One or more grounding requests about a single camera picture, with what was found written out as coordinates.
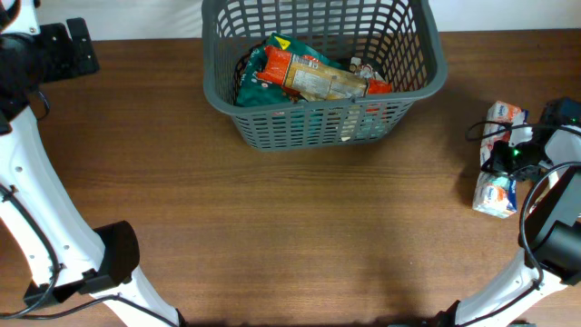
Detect green Nescafe coffee bag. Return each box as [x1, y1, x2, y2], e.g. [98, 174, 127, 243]
[235, 33, 345, 107]

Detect orange biscuit package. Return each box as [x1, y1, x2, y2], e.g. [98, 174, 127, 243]
[257, 45, 392, 101]

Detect beige brown snack bag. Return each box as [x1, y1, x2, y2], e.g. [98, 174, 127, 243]
[308, 56, 387, 142]

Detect light teal wipes packet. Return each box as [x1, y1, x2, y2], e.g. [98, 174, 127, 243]
[355, 124, 387, 141]

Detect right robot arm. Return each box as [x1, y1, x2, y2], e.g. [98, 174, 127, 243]
[430, 97, 580, 327]

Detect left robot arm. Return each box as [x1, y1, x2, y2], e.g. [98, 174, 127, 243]
[1, 0, 185, 326]

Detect grey plastic mesh basket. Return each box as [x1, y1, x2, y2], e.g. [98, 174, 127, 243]
[202, 0, 448, 151]

